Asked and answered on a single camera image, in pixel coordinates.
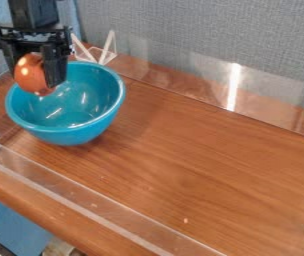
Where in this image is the brown toy mushroom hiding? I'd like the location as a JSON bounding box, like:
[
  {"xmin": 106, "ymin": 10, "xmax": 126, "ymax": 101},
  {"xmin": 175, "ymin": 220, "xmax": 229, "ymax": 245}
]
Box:
[{"xmin": 14, "ymin": 53, "xmax": 55, "ymax": 96}]

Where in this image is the blue bowl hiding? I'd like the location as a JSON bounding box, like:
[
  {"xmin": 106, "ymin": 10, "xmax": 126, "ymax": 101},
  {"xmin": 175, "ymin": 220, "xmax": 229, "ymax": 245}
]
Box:
[{"xmin": 6, "ymin": 62, "xmax": 127, "ymax": 146}]

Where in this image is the clear acrylic front barrier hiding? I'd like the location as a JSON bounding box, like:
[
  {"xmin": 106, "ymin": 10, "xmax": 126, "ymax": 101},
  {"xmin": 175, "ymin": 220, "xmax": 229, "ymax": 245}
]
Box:
[{"xmin": 0, "ymin": 144, "xmax": 226, "ymax": 256}]

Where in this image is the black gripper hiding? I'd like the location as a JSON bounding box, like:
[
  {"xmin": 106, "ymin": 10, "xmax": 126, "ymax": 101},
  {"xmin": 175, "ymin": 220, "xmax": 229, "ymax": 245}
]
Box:
[{"xmin": 0, "ymin": 0, "xmax": 72, "ymax": 88}]

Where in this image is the clear acrylic back barrier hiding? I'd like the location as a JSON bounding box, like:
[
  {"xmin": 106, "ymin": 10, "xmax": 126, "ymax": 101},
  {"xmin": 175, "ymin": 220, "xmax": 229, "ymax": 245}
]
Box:
[{"xmin": 110, "ymin": 54, "xmax": 304, "ymax": 136}]

